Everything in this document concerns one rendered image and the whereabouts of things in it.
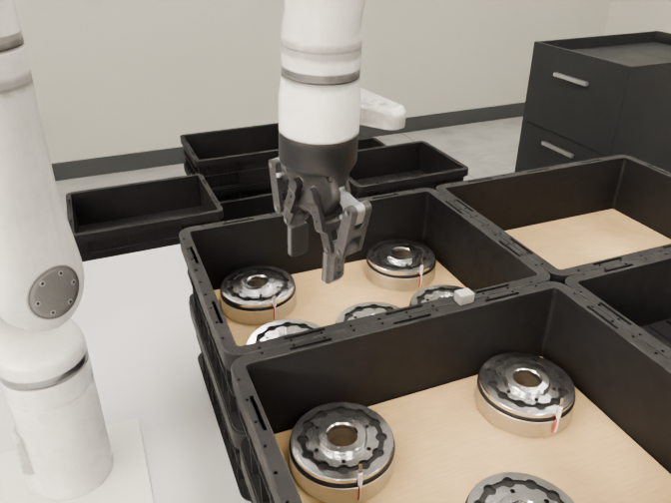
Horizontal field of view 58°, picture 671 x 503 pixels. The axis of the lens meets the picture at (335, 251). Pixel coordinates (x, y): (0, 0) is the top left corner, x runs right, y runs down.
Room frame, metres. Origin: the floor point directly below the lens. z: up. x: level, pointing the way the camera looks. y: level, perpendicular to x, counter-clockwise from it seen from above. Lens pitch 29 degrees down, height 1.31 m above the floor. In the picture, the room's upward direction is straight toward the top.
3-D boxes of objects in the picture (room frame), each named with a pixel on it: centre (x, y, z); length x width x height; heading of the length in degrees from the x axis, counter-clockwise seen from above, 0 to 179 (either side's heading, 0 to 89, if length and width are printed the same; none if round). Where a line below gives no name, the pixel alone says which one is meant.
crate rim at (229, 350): (0.68, -0.02, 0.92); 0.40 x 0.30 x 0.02; 112
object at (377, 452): (0.43, -0.01, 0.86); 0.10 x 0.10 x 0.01
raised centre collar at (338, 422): (0.43, -0.01, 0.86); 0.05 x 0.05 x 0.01
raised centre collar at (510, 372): (0.51, -0.21, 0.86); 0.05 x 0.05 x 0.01
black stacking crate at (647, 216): (0.83, -0.39, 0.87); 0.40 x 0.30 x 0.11; 112
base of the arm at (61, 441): (0.53, 0.32, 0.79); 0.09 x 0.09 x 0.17; 11
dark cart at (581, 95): (2.20, -1.08, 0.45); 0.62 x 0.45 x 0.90; 113
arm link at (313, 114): (0.56, 0.00, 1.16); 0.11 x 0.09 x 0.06; 129
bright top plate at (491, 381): (0.51, -0.21, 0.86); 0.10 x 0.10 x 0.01
